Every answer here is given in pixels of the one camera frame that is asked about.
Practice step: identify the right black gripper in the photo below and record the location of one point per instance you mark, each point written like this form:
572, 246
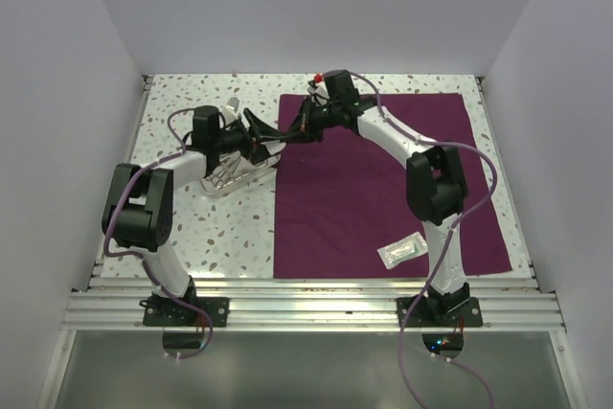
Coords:
300, 133

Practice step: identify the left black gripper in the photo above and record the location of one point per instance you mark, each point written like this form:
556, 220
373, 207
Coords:
257, 150

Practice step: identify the stainless steel tray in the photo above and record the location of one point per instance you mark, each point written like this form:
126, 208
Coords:
253, 176

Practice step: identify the steel hemostat forceps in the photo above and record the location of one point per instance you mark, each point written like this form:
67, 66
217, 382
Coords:
221, 177

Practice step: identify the steel surgical scissors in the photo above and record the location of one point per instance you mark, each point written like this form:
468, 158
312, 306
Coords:
236, 162

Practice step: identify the suture packet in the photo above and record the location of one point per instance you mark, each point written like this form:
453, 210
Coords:
405, 249

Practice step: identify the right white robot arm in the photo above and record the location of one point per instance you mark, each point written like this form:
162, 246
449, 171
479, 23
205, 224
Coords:
435, 182

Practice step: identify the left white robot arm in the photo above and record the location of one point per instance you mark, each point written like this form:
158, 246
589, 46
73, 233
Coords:
137, 216

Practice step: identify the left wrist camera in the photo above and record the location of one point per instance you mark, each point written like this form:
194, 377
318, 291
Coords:
231, 108

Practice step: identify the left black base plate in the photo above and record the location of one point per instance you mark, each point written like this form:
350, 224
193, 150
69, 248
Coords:
165, 313

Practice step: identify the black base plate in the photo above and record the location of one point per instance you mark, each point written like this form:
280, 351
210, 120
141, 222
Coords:
426, 315
165, 313

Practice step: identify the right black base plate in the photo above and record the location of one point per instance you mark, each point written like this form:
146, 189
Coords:
426, 315

